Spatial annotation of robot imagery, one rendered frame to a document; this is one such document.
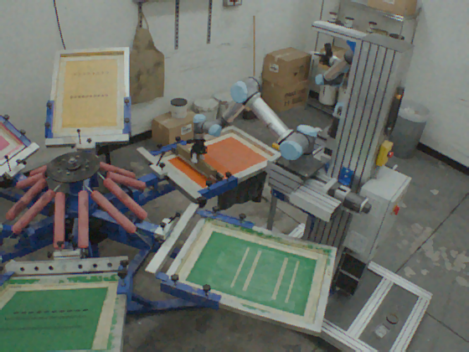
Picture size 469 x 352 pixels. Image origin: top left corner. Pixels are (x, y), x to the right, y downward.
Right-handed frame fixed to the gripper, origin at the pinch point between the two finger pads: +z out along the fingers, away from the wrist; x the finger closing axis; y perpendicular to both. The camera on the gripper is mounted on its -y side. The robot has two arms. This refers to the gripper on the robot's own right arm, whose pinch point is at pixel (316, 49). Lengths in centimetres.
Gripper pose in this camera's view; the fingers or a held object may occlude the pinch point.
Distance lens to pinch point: 315.4
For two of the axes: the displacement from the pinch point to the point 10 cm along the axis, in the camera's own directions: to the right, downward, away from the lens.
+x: 9.1, -2.9, 2.9
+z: -4.1, -5.4, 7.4
